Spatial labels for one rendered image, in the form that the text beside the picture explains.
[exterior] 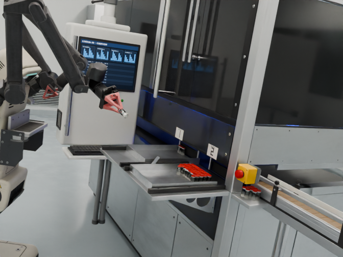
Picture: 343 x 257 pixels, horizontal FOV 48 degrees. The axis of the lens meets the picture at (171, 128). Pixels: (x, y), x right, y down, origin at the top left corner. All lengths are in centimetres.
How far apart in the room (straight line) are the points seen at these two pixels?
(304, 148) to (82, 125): 133
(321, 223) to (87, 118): 152
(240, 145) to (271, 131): 18
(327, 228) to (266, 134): 51
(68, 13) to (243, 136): 562
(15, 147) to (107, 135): 89
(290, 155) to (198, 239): 64
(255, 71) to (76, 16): 561
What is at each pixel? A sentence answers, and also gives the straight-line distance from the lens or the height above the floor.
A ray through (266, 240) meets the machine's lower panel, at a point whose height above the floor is 60.
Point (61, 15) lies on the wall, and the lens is 702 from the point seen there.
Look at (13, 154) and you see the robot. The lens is 180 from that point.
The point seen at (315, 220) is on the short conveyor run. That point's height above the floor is 93.
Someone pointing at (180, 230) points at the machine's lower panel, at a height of 50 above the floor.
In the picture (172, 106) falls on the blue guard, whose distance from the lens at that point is 228.
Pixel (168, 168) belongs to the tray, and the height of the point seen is 89.
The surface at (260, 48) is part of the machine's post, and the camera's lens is 171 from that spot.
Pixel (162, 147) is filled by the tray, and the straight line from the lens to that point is 231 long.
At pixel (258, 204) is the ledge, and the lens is 175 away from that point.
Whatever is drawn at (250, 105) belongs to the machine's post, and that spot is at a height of 129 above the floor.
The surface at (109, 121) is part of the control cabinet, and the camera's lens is 252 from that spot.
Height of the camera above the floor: 149
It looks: 12 degrees down
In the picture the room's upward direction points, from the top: 9 degrees clockwise
